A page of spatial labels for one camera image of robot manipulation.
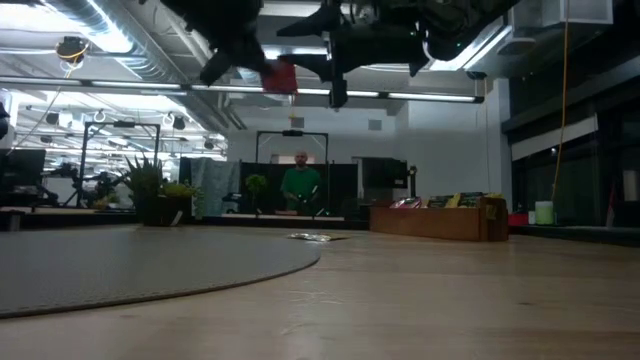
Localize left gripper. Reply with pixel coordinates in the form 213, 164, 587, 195
199, 14, 281, 88

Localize yellow cord reel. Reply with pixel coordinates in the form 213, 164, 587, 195
53, 34, 92, 65

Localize black monitor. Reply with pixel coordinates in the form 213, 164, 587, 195
0, 148, 47, 190

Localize wooden compartment tray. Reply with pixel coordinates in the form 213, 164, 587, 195
369, 192, 510, 244

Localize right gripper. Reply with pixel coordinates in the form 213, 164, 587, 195
276, 0, 432, 110

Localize black station frame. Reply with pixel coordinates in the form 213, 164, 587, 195
254, 128, 330, 166
78, 119, 162, 207

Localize yellow-green tea bag packet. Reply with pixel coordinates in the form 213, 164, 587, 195
426, 194, 457, 210
457, 191, 504, 209

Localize potted green plant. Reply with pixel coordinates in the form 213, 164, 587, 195
123, 154, 205, 228

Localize yellow tea bag packet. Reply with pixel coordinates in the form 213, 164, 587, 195
286, 231, 352, 244

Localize black stand pole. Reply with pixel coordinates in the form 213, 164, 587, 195
407, 164, 420, 200

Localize white ceiling box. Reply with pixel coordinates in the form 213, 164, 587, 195
509, 0, 614, 29

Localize ceiling light strip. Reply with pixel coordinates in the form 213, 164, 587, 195
0, 75, 485, 104

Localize small green plant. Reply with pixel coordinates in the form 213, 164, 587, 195
243, 172, 269, 214

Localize round grey mat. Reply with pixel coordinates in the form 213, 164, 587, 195
0, 227, 323, 320

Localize yellow hanging cable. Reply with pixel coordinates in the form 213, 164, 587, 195
549, 0, 571, 202

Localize black aluminium table frame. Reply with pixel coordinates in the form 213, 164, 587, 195
0, 208, 372, 234

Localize person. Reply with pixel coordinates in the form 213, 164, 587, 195
278, 150, 323, 217

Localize green cup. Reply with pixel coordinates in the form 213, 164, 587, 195
534, 200, 556, 226

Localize black partition panels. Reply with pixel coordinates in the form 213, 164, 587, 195
238, 160, 360, 217

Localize grey cloth cover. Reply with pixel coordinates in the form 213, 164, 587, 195
189, 156, 242, 217

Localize red tea bag packet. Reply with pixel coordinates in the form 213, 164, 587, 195
261, 58, 300, 96
389, 196, 424, 210

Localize black screen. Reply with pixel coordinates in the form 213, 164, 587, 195
360, 156, 410, 191

